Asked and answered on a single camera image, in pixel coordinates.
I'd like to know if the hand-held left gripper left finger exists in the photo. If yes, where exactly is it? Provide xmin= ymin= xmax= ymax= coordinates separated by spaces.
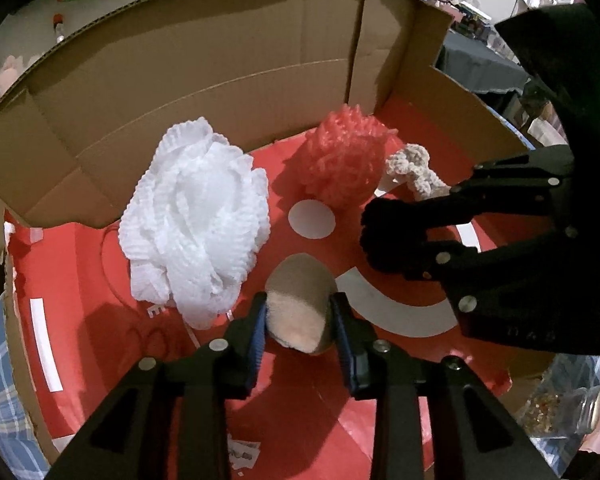
xmin=45 ymin=291 xmax=268 ymax=480

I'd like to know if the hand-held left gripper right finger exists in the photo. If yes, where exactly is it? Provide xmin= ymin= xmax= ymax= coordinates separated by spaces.
xmin=328 ymin=291 xmax=556 ymax=480

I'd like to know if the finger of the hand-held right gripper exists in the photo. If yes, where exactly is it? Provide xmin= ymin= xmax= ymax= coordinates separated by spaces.
xmin=415 ymin=152 xmax=576 ymax=233
xmin=405 ymin=237 xmax=511 ymax=321

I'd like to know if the beige round powder puff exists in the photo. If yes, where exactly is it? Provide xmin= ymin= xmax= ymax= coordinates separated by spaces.
xmin=265 ymin=254 xmax=338 ymax=356

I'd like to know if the cream crochet scrunchie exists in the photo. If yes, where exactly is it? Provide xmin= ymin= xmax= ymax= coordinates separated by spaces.
xmin=384 ymin=143 xmax=453 ymax=202

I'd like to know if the black scrunchie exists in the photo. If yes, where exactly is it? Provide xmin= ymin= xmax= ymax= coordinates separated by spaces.
xmin=360 ymin=197 xmax=431 ymax=276

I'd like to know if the white mesh bath pouf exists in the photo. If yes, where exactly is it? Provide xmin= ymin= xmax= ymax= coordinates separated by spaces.
xmin=117 ymin=116 xmax=272 ymax=331

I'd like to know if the red foam fruit net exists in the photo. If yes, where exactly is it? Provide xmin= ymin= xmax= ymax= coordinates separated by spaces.
xmin=295 ymin=104 xmax=398 ymax=208

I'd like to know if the cardboard box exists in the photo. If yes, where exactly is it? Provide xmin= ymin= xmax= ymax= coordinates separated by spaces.
xmin=0 ymin=0 xmax=556 ymax=480

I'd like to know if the small clear plastic jar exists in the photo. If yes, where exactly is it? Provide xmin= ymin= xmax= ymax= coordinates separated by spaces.
xmin=522 ymin=385 xmax=600 ymax=441

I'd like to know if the dark cloth covered table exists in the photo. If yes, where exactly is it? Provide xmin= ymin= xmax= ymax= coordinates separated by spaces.
xmin=437 ymin=30 xmax=531 ymax=111

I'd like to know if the row of cosmetic bottles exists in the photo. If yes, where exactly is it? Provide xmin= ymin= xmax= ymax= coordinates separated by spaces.
xmin=280 ymin=0 xmax=496 ymax=41

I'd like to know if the blue plaid blanket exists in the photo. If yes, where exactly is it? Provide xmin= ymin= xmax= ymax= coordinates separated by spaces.
xmin=0 ymin=300 xmax=600 ymax=480

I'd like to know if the pink pig plush toy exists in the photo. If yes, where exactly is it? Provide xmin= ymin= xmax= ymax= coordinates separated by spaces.
xmin=0 ymin=55 xmax=26 ymax=101

